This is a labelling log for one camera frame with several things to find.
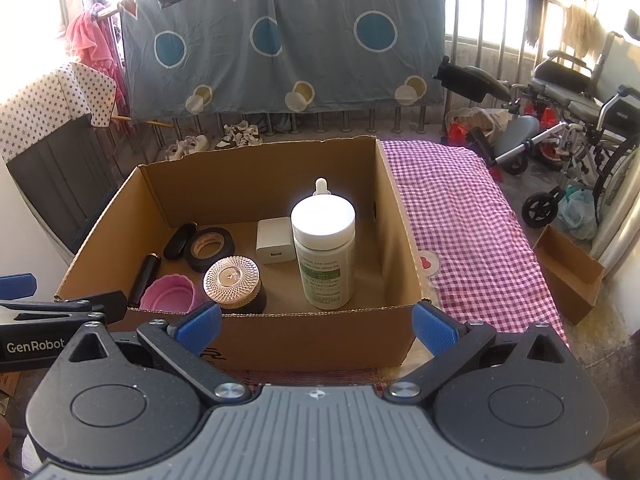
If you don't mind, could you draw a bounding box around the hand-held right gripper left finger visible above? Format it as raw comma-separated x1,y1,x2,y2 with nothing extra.
67,302,252,405

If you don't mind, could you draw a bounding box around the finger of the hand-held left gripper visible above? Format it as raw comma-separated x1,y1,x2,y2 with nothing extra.
0,273,38,302
0,290,127,331

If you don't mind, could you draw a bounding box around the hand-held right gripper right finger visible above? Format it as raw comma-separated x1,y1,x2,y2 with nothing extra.
382,301,573,405

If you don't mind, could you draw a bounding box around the pink plastic lid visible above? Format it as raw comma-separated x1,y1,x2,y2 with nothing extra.
139,272,197,313

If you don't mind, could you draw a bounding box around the black flashlight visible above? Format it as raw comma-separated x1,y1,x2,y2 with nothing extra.
129,252,162,306

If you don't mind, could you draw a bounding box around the black jar with gold lid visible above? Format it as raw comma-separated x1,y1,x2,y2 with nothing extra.
202,255,267,313

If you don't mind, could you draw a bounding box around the black tape roll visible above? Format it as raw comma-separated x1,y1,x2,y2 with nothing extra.
185,227,237,274

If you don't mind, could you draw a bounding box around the black car key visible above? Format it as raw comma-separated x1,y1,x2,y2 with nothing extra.
163,222,198,261

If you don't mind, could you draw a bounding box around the white charger plug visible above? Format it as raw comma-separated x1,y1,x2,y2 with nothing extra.
255,216,297,265

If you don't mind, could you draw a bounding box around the white bottle with green label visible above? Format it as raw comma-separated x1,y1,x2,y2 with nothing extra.
290,195,357,311

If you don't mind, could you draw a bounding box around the large cardboard box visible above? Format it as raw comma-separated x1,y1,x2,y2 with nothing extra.
54,135,436,373

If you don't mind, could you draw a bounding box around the purple checkered blanket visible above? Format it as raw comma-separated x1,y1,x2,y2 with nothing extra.
240,140,571,396

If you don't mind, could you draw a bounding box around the dark grey cabinet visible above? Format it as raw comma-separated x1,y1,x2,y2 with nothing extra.
5,115,121,256

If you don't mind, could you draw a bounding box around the small open cardboard box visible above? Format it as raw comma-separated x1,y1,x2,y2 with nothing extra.
531,224,607,326

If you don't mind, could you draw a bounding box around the white star-patterned cloth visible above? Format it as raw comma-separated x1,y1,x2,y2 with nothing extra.
0,62,121,161

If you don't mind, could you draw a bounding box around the brown and white sneaker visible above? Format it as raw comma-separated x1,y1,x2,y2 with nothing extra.
215,125,246,150
235,121,263,147

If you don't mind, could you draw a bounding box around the pale green plastic bag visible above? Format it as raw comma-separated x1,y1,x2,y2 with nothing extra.
556,186,598,241

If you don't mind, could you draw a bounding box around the yellow stick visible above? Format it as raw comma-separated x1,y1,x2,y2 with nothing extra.
112,115,173,128

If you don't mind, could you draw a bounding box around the red bag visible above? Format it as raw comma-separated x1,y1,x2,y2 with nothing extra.
446,119,473,143

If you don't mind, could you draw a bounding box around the grey child stroller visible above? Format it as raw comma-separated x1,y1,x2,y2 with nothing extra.
477,97,571,178

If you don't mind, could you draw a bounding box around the beige woven bag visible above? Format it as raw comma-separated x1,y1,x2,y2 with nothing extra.
445,107,508,146

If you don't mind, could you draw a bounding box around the black padded seat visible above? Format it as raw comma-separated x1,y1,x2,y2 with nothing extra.
432,56,512,104

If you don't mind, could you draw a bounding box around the pink hanging clothing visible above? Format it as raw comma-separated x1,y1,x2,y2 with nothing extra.
65,2,132,121

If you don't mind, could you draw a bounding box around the folded wheelchair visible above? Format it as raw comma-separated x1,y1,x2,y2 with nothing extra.
520,30,640,261

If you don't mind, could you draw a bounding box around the blue sheet with shapes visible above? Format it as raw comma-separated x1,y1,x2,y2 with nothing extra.
120,0,447,121

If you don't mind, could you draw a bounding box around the metal balcony railing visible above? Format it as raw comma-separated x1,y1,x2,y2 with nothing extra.
107,0,571,151

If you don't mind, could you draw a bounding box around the cream hanging towel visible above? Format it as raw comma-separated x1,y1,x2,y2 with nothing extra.
565,2,606,61

